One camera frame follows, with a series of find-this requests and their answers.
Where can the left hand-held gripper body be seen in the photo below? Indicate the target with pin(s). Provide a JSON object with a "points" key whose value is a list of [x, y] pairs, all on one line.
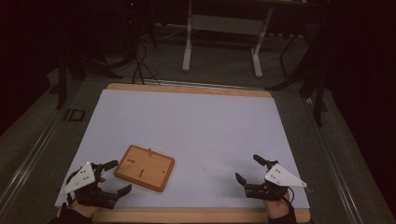
{"points": [[81, 179]]}

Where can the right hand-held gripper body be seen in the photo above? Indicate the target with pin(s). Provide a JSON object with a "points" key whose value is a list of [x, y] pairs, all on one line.
{"points": [[280, 179]]}

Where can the wooden picture frame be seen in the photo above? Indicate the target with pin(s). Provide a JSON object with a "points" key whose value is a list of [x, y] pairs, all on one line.
{"points": [[144, 168]]}

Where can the person's right hand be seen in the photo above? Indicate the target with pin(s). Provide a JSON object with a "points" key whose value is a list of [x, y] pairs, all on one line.
{"points": [[277, 207]]}

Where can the person's left hand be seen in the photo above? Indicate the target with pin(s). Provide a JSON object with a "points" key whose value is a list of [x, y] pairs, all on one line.
{"points": [[84, 210]]}

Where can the white table mat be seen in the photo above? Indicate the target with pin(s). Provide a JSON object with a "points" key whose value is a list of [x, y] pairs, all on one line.
{"points": [[193, 130]]}

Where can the black metal stand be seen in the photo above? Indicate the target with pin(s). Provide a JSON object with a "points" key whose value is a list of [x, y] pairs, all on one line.
{"points": [[62, 81], [317, 93]]}

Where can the metal floor rail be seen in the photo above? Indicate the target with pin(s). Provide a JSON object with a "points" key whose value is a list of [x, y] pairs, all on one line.
{"points": [[28, 155], [334, 161]]}

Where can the black rectangular floor bracket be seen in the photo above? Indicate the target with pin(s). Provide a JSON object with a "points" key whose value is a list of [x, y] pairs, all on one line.
{"points": [[74, 115]]}

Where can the white metal desk frame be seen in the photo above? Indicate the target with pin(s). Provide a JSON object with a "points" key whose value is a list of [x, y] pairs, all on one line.
{"points": [[224, 25]]}

